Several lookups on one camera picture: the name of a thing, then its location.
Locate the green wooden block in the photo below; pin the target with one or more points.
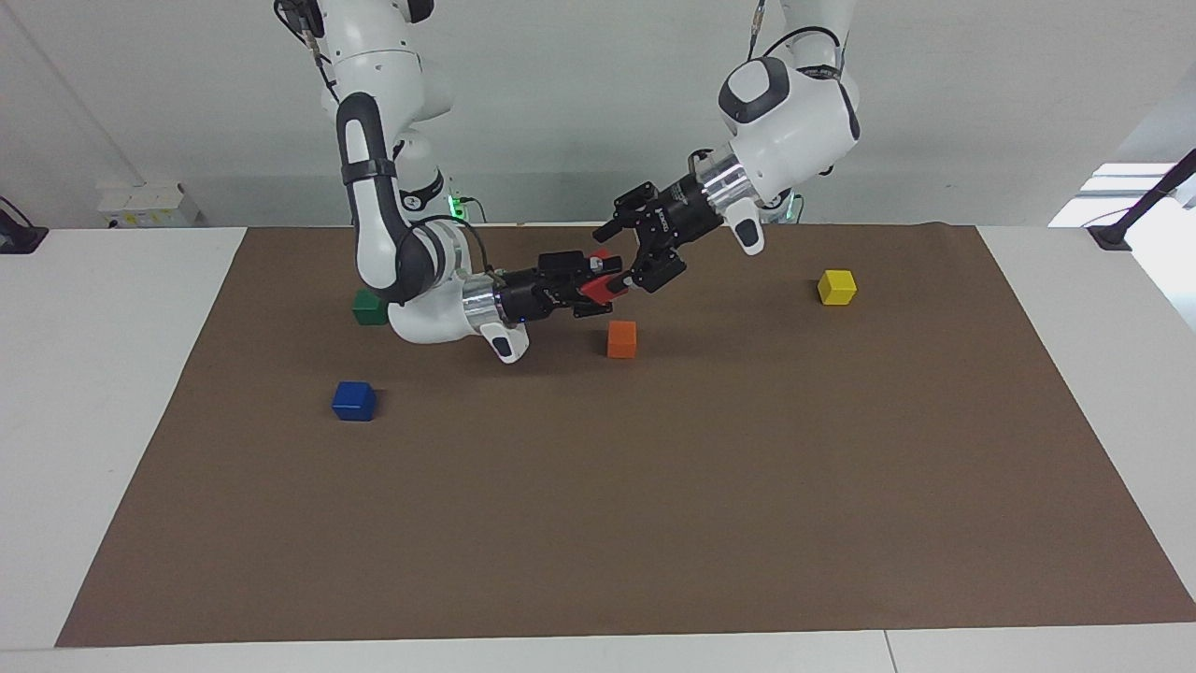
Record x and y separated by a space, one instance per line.
366 313

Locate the yellow wooden block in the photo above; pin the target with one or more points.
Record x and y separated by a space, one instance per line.
837 288

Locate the red wooden block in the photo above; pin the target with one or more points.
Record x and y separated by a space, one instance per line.
598 288

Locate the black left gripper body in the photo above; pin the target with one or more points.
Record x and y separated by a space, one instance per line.
682 213

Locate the orange wooden block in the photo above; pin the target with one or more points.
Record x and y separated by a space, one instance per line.
621 341

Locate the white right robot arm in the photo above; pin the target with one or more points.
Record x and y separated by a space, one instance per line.
374 234

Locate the black desk clamp mount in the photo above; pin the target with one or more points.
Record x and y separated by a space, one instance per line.
19 236

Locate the blue wooden block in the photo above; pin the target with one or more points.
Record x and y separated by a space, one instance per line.
353 402

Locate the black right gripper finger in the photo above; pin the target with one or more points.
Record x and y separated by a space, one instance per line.
598 307
605 267

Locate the white wall socket box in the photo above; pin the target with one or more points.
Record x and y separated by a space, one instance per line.
149 206

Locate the black slanted stand pole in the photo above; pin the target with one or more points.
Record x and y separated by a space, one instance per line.
1145 201

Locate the brown table mat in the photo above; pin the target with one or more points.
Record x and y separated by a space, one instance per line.
654 514

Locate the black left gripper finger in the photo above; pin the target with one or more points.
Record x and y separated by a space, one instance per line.
617 230
659 271

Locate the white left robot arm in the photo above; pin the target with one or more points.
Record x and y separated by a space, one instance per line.
794 121

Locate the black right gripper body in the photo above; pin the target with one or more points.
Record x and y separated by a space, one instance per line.
542 292

